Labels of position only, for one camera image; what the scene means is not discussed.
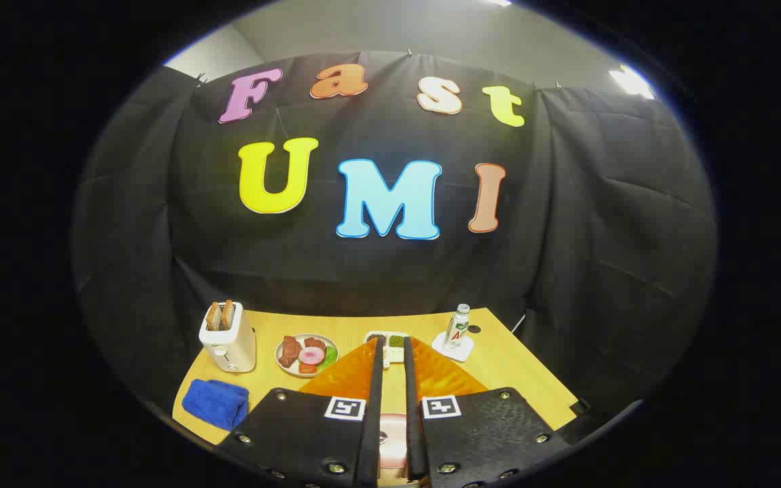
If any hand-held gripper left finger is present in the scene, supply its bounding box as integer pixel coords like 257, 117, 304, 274
218, 337, 386, 488

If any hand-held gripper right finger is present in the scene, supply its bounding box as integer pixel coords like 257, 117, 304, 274
403, 337, 572, 488

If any pink round plate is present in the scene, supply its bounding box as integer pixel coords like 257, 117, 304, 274
378, 412, 410, 472

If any white square coaster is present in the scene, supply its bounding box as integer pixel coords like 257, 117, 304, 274
431, 332, 475, 363

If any white divided bean dish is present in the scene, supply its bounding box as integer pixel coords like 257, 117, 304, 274
364, 331, 410, 368

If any grey food plate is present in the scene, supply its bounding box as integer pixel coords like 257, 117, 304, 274
275, 333, 339, 377

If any white drink bottle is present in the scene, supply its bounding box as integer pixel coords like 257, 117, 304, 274
443, 304, 471, 352

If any large brown meat piece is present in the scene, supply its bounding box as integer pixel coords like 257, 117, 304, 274
279, 335, 302, 369

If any blue folded towel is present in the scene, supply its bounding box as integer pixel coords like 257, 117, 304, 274
182, 379, 250, 432

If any white toaster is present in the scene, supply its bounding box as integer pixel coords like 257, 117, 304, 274
199, 302, 257, 373

